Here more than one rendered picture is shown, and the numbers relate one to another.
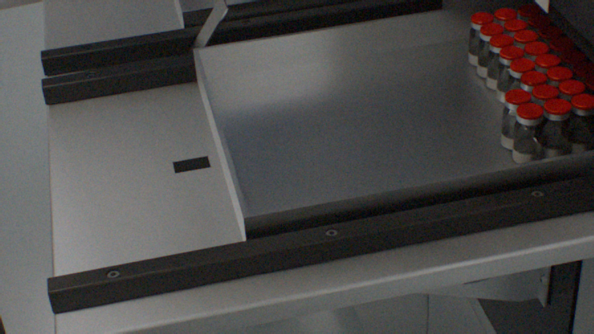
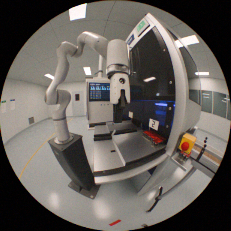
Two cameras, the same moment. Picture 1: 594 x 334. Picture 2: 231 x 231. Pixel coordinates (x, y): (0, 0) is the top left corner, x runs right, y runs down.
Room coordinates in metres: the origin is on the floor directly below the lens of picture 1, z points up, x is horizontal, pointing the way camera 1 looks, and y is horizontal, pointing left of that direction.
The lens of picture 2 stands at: (0.36, 0.10, 1.16)
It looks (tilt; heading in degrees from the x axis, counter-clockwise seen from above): 12 degrees down; 355
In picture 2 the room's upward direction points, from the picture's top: straight up
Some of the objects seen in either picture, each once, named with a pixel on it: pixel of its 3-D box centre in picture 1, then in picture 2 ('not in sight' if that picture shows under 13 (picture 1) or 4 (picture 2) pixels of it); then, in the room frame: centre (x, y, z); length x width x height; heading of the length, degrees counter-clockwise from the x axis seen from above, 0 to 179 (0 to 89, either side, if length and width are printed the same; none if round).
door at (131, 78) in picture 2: not in sight; (125, 77); (1.26, -0.11, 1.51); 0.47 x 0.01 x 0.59; 10
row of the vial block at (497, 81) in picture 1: (515, 81); (150, 138); (0.73, -0.19, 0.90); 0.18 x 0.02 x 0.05; 10
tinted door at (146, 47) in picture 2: not in sight; (146, 60); (0.81, -0.19, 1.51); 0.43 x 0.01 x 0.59; 10
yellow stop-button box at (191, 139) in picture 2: not in sight; (188, 142); (0.49, -0.27, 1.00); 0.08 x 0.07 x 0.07; 100
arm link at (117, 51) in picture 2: not in sight; (117, 56); (0.61, 0.07, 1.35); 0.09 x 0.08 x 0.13; 154
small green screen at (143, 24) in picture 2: not in sight; (141, 26); (0.74, -0.19, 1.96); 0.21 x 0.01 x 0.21; 10
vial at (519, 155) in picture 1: (528, 134); (155, 145); (0.65, -0.18, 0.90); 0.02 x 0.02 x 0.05
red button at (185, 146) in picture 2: not in sight; (185, 146); (0.48, -0.22, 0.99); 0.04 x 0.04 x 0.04; 10
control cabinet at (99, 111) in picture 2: not in sight; (99, 99); (1.57, 0.26, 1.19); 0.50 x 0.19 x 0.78; 107
